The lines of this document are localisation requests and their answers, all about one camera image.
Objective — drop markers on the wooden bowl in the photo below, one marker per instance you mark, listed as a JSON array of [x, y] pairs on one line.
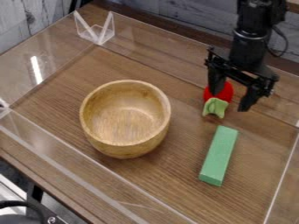
[[125, 117]]

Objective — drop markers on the green rectangular block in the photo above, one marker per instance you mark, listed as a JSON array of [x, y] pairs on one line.
[[217, 161]]

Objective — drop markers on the red plush fruit green leaves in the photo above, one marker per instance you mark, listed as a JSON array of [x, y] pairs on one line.
[[217, 103]]

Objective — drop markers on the clear acrylic enclosure wall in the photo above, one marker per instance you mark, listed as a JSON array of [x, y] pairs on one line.
[[98, 194]]

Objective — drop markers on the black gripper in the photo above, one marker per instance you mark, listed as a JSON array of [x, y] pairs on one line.
[[260, 79]]

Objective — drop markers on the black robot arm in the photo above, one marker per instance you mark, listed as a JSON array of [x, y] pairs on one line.
[[242, 63]]

